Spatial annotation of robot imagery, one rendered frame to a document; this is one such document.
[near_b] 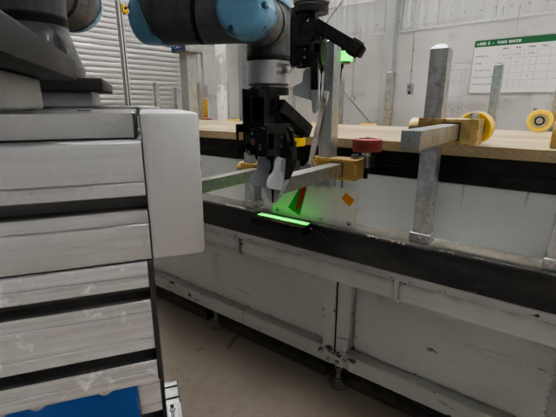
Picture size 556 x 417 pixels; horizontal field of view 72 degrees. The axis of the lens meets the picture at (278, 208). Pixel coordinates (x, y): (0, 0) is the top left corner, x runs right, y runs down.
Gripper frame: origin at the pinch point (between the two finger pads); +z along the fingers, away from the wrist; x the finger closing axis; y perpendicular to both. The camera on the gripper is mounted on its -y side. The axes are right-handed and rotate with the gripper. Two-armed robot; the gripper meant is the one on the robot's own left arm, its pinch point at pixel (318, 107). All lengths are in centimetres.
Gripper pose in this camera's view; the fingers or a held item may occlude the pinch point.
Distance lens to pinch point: 86.4
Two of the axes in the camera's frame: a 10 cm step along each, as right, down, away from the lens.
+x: -2.9, 2.5, -9.2
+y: -9.6, -0.8, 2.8
